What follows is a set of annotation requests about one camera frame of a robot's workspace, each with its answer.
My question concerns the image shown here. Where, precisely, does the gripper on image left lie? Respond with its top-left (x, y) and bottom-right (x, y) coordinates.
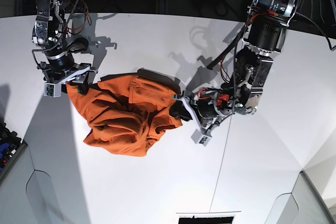
top-left (43, 63), bottom-right (98, 95)

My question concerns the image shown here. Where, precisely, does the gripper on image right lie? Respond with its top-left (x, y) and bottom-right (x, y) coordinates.
top-left (169, 89), bottom-right (231, 135)

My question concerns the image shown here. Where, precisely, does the orange t-shirt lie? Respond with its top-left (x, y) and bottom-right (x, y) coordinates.
top-left (66, 74), bottom-right (182, 157)

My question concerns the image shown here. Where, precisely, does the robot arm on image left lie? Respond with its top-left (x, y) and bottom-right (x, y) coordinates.
top-left (32, 0), bottom-right (96, 98)

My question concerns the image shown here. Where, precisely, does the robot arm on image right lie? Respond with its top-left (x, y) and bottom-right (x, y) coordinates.
top-left (170, 0), bottom-right (335, 139)

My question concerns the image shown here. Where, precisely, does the blue black items bin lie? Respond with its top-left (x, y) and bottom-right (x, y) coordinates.
top-left (0, 119), bottom-right (22, 172)

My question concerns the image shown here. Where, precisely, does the black slot plate bottom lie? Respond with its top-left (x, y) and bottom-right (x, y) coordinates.
top-left (174, 211), bottom-right (241, 224)

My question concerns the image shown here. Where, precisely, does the grey panel bottom left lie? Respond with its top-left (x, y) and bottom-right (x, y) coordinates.
top-left (1, 147), bottom-right (65, 223)

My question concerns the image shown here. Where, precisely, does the grey panel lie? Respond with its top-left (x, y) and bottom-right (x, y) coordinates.
top-left (1, 147), bottom-right (65, 223)
top-left (265, 171), bottom-right (335, 224)

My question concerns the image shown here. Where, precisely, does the grey panel bottom right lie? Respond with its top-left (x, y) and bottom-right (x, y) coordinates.
top-left (265, 171), bottom-right (335, 224)

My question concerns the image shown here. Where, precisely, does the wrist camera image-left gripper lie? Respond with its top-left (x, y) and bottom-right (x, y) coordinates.
top-left (44, 82), bottom-right (61, 98)

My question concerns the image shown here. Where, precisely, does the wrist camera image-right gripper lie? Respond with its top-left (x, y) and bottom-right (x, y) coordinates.
top-left (191, 130), bottom-right (212, 146)

